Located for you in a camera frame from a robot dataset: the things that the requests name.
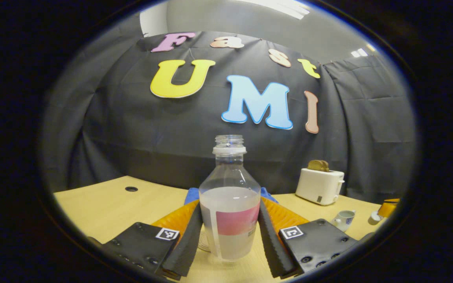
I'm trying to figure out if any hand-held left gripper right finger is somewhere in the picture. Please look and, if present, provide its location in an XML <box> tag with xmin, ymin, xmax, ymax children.
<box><xmin>258</xmin><ymin>197</ymin><xmax>359</xmax><ymax>279</ymax></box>

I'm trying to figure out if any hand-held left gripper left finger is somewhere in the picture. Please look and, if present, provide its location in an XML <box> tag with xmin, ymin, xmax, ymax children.
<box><xmin>101</xmin><ymin>199</ymin><xmax>204</xmax><ymax>280</ymax></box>

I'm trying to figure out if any white blue teacup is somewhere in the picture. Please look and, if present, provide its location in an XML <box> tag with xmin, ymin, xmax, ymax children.
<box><xmin>332</xmin><ymin>210</ymin><xmax>356</xmax><ymax>232</ymax></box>

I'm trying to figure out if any clear water bottle pink label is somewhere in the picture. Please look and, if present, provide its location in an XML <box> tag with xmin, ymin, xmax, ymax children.
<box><xmin>199</xmin><ymin>135</ymin><xmax>261</xmax><ymax>262</ymax></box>

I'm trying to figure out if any blue folded towel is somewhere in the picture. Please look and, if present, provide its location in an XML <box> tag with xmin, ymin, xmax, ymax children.
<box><xmin>184</xmin><ymin>187</ymin><xmax>278</xmax><ymax>205</ymax></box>

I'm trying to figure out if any white toaster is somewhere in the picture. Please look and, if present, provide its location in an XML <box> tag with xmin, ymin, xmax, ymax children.
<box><xmin>295</xmin><ymin>168</ymin><xmax>345</xmax><ymax>206</ymax></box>

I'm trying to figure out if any black backdrop cloth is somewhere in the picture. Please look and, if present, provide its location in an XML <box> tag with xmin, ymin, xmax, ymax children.
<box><xmin>40</xmin><ymin>31</ymin><xmax>418</xmax><ymax>205</ymax></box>

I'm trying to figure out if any small ceiling light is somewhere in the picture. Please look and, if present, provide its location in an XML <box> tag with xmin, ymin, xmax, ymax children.
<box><xmin>350</xmin><ymin>44</ymin><xmax>376</xmax><ymax>58</ymax></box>

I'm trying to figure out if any ceiling light panel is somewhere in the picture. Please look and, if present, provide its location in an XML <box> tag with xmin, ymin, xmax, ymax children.
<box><xmin>242</xmin><ymin>0</ymin><xmax>310</xmax><ymax>20</ymax></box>

